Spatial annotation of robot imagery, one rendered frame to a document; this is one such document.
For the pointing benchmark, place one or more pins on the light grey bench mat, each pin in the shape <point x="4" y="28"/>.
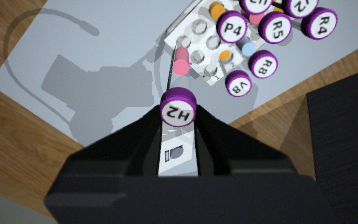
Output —
<point x="92" y="67"/>

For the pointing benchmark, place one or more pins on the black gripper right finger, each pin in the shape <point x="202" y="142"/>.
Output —
<point x="234" y="152"/>

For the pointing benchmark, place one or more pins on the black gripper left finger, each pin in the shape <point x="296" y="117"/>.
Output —
<point x="123" y="151"/>

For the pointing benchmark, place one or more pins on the tube with purple cap labelled r4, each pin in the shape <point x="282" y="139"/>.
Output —
<point x="318" y="25"/>

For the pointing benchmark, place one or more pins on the white tube rack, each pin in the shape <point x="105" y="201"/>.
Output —
<point x="199" y="39"/>

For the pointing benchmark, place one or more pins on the purple-capped tube with pink liquid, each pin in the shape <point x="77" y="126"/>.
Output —
<point x="178" y="103"/>

